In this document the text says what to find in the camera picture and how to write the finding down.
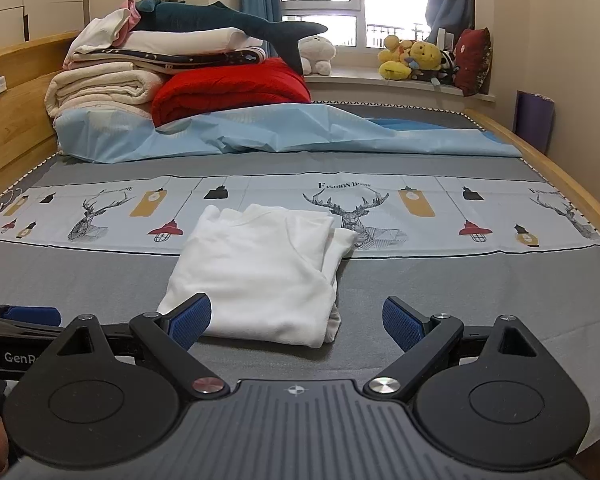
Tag light blue sheet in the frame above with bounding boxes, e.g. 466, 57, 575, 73
53, 102, 524, 166

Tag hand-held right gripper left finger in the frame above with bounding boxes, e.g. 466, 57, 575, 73
55, 293, 232, 399

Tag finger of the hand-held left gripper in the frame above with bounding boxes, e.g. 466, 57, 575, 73
0, 301, 62, 347

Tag dark red cushion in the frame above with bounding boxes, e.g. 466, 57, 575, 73
452, 27, 493, 98

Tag dark teal shark plush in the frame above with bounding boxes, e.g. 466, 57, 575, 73
134, 0, 329, 77

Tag grey deer print bed sheet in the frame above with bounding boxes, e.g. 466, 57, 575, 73
0, 101, 600, 413

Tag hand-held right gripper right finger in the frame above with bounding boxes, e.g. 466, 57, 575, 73
363, 296, 547, 401

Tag cream folded blanket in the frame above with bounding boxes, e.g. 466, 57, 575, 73
44, 68, 169, 119

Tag dark starry folded quilt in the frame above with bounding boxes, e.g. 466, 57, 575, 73
72, 46, 269, 73

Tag yellow plush toy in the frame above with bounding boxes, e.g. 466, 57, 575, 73
378, 34, 414, 82
409, 41, 444, 82

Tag red folded blanket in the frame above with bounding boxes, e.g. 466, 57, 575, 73
150, 57, 313, 128

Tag white window sill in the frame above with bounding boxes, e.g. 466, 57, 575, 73
304, 72, 497, 105

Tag white garment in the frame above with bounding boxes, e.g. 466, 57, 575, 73
157, 203, 359, 349

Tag white and pink cloth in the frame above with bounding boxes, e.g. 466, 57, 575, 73
62, 8, 142, 70

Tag white folded quilt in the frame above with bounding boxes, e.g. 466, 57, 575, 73
124, 27, 264, 57

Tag wooden bed frame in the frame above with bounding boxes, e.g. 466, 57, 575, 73
0, 30, 600, 263

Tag black and white plush toy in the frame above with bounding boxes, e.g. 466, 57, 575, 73
437, 50, 462, 86

